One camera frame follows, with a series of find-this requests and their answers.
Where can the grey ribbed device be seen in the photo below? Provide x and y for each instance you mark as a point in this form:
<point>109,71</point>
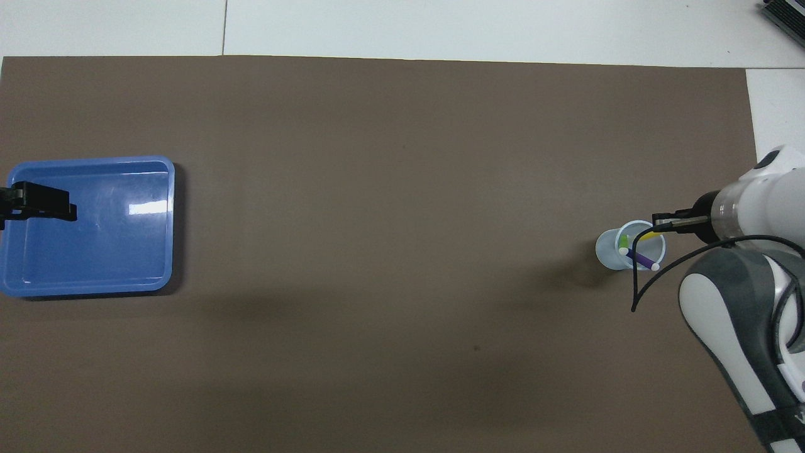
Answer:
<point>786,14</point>

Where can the yellow highlighter pen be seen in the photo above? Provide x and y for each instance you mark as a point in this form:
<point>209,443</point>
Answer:
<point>651,236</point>

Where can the blue plastic tray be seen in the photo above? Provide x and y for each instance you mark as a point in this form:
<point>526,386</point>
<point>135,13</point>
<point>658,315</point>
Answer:
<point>113,251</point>

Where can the purple highlighter pen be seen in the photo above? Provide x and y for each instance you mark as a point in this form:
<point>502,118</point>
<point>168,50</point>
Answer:
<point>643,258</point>

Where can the large brown table mat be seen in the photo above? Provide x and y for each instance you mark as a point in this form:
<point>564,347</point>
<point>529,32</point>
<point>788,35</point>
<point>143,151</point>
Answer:
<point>402,251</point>

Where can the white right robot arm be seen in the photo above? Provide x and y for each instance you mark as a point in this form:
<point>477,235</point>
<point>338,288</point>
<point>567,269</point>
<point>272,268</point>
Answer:
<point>773,189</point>

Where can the translucent white plastic cup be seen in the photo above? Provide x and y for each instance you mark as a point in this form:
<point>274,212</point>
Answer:
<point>607,251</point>

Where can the green highlighter pen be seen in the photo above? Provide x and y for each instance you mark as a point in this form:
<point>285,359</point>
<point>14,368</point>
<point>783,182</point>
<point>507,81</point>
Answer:
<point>623,243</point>

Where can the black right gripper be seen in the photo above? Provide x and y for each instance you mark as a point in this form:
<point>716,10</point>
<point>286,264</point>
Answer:
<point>705,217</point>

